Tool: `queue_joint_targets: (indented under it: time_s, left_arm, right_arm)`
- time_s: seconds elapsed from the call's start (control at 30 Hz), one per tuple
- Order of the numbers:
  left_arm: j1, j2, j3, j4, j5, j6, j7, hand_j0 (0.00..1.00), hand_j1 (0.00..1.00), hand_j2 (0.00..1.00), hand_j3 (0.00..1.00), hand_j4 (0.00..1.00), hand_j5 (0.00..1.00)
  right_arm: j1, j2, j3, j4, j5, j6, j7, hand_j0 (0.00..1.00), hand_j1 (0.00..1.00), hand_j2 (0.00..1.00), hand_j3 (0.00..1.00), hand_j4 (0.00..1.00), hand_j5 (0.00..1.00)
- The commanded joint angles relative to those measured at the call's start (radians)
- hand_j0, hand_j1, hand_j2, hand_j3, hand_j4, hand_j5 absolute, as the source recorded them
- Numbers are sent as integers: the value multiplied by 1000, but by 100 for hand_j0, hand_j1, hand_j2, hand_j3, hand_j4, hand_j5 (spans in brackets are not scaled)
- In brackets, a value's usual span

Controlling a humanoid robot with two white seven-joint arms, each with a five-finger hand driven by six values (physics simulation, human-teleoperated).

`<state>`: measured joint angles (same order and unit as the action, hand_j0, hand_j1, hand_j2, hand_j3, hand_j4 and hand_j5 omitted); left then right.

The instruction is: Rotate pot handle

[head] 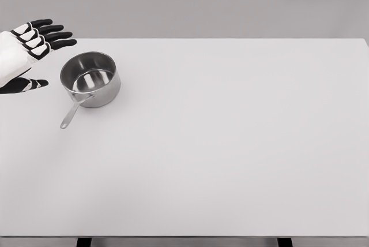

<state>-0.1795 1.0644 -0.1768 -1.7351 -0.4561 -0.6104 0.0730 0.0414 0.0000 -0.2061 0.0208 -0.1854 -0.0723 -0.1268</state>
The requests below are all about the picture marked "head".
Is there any steel pot with long handle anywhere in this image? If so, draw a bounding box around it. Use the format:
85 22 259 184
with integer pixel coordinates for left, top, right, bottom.
59 51 122 130

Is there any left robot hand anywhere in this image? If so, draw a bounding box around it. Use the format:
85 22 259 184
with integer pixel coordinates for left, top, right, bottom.
0 18 77 96

